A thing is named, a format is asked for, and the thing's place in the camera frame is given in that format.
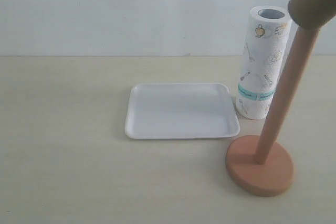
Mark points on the printed paper towel roll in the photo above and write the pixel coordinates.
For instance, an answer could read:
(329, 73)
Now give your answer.
(264, 49)

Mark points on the brown cardboard tube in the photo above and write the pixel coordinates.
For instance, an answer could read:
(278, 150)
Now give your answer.
(311, 14)

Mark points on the wooden paper towel holder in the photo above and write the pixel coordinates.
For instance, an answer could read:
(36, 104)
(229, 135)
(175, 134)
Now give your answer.
(257, 163)

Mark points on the white rectangular tray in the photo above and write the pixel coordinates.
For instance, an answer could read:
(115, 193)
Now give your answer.
(164, 111)

